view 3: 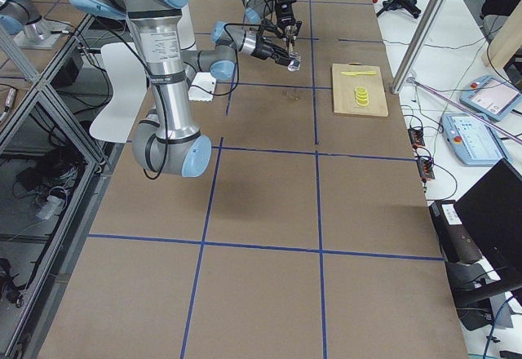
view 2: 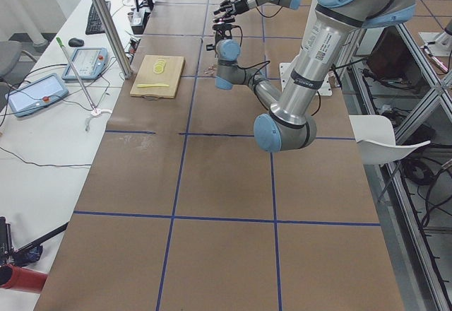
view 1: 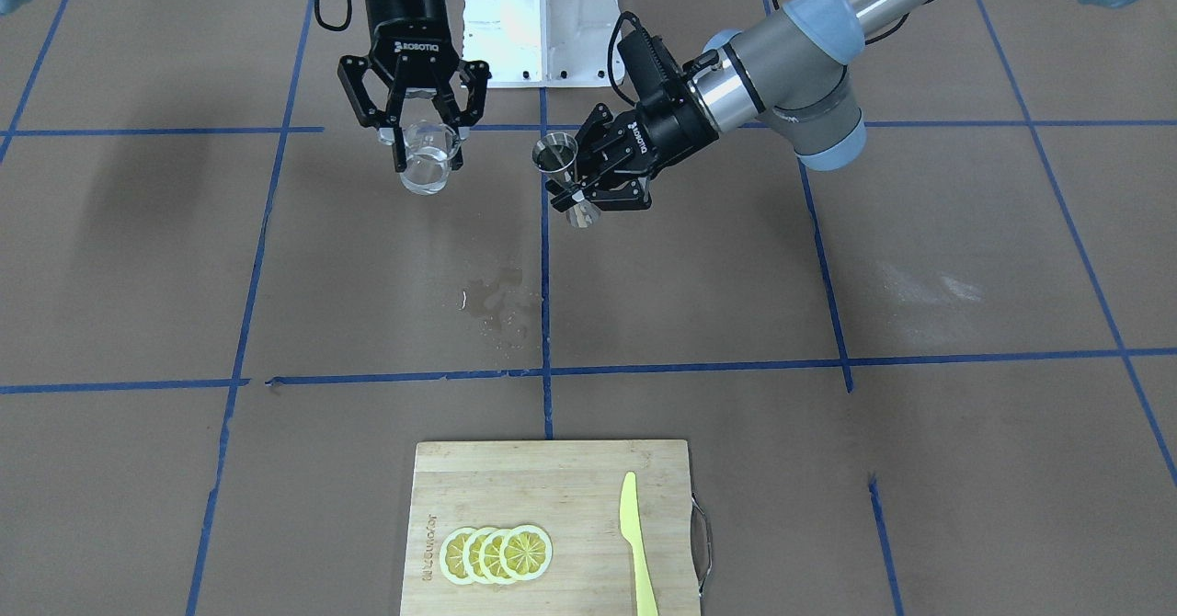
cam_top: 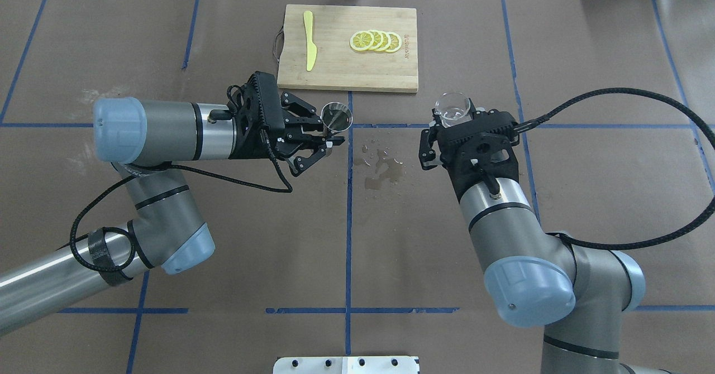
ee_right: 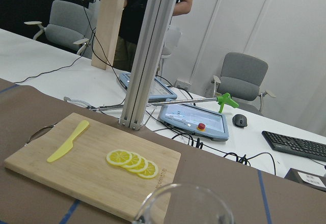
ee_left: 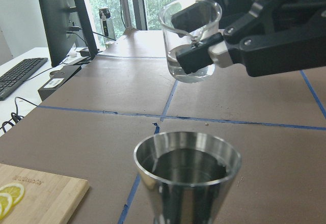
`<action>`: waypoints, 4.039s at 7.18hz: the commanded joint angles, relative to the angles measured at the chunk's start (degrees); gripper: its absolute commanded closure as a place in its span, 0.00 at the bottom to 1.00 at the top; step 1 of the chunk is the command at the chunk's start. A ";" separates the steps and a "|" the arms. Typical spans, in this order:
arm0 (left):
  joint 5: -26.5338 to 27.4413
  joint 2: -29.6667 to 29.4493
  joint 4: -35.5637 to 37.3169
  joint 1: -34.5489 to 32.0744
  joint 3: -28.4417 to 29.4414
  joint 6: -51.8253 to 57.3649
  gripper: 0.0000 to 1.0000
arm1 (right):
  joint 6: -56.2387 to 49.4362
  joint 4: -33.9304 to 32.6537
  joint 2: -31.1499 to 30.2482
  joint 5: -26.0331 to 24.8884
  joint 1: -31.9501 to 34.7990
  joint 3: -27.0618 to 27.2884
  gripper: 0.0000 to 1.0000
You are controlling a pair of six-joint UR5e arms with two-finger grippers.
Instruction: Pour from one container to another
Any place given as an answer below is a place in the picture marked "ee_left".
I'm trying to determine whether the black box with label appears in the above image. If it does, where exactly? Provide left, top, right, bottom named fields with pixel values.
left=38, top=65, right=82, bottom=101

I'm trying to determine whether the black computer monitor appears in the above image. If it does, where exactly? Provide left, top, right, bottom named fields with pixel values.
left=39, top=0, right=98, bottom=67

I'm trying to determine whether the bamboo cutting board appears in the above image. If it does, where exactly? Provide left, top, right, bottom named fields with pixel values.
left=1, top=164, right=89, bottom=223

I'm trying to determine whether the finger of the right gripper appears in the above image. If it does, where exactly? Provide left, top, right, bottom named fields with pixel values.
left=172, top=0, right=254, bottom=31

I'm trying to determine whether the black keyboard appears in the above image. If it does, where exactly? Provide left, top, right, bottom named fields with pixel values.
left=1, top=58, right=48, bottom=101

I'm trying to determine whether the steel jigger measuring cup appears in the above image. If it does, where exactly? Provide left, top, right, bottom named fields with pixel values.
left=133, top=131, right=242, bottom=223

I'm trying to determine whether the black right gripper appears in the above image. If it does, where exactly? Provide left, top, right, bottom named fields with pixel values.
left=176, top=0, right=325, bottom=77

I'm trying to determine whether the clear glass beaker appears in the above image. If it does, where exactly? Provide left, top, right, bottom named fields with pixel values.
left=158, top=0, right=222, bottom=83

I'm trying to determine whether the clear bottle black cap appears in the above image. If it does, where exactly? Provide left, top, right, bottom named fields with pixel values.
left=99, top=8, right=116, bottom=47

